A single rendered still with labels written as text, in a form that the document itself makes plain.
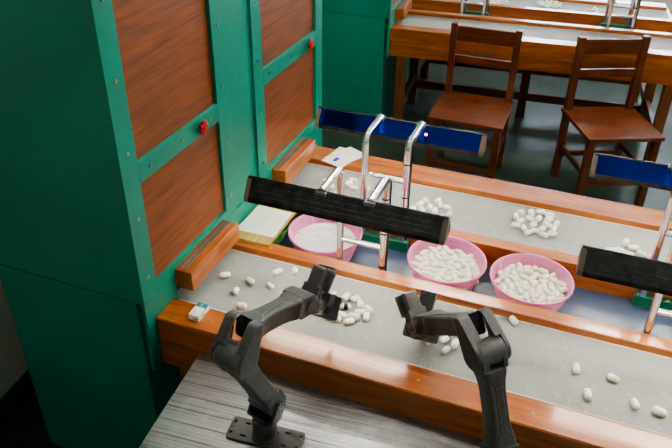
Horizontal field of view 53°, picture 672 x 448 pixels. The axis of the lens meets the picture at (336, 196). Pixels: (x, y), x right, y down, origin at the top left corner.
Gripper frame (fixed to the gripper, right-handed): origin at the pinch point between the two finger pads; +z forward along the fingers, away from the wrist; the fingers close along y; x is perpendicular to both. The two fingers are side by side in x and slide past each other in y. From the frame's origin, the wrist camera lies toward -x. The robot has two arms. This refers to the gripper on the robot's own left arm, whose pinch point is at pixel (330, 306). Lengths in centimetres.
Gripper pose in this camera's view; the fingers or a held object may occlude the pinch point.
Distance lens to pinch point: 197.1
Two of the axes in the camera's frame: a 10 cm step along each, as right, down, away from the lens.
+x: -2.5, 9.6, -1.3
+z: 2.6, 1.9, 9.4
